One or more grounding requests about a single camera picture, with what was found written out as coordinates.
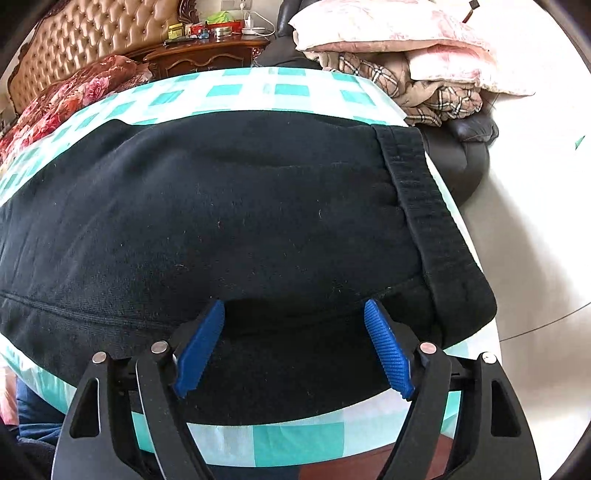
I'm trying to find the teal checked bed sheet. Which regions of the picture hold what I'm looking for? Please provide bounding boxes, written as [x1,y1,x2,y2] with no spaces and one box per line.
[0,67,485,467]

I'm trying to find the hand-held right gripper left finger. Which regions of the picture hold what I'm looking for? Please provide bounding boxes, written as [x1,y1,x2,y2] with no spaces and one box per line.
[51,299,227,480]

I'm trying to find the carved wooden nightstand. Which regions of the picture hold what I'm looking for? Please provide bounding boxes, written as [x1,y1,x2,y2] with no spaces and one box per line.
[127,34,271,79]

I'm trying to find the black pants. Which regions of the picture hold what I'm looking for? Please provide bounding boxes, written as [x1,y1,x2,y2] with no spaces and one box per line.
[0,111,498,425]

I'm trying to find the red floral blanket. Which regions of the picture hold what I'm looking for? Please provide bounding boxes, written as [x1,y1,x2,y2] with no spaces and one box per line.
[0,54,153,167]

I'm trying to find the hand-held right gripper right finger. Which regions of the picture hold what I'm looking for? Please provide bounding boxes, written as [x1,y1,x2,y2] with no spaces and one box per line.
[364,299,542,480]

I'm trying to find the pink floral pillow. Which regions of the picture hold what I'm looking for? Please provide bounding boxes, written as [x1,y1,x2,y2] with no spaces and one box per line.
[409,44,536,97]
[288,4,497,58]

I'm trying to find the person's leg in jeans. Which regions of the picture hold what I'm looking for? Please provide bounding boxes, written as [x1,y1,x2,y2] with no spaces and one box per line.
[16,378,70,444]

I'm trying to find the beige plaid quilt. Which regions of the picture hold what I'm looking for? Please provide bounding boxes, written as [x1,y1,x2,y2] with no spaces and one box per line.
[302,48,483,127]

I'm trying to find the tufted leather headboard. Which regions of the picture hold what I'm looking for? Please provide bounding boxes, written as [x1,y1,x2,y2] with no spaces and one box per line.
[7,0,199,114]

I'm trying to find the wooden bed frame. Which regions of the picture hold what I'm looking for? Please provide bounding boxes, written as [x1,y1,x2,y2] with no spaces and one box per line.
[295,436,458,480]

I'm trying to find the dark leather armchair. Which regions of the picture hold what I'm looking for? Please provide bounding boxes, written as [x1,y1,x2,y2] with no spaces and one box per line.
[254,0,500,206]

